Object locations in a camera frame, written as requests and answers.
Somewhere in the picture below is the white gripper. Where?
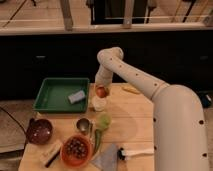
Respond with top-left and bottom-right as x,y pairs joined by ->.
95,73 -> 112,95

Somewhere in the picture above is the red apple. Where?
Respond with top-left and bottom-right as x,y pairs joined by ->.
95,87 -> 108,98

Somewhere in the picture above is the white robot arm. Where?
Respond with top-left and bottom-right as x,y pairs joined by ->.
95,47 -> 210,171

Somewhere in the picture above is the white paper cup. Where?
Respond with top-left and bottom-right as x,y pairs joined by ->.
92,96 -> 107,112

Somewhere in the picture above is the small green cup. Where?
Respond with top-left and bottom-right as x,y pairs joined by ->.
96,114 -> 111,131

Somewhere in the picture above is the metal measuring cup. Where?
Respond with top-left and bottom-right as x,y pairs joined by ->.
76,118 -> 90,135

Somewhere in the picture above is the yellow banana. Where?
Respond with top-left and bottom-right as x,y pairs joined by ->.
122,86 -> 140,94

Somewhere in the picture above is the blue grey sponge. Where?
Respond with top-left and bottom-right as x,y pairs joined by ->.
68,90 -> 86,104

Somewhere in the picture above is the metal spoon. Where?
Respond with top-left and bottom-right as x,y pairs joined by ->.
89,121 -> 93,144

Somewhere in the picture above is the green plastic tray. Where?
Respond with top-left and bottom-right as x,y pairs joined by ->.
34,78 -> 90,113

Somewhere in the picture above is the green chili pepper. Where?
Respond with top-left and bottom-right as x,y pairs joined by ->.
93,129 -> 102,155

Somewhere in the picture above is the orange bowl with beans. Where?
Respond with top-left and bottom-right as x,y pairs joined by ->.
60,134 -> 93,169

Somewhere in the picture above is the grey cloth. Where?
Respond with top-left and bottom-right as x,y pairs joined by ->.
91,144 -> 118,171

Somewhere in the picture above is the dark red bowl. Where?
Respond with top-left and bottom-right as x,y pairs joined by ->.
26,119 -> 53,145

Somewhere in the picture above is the wooden block eraser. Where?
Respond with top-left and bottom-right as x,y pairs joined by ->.
40,140 -> 62,167

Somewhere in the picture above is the white black handled brush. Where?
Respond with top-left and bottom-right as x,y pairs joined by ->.
117,148 -> 154,160

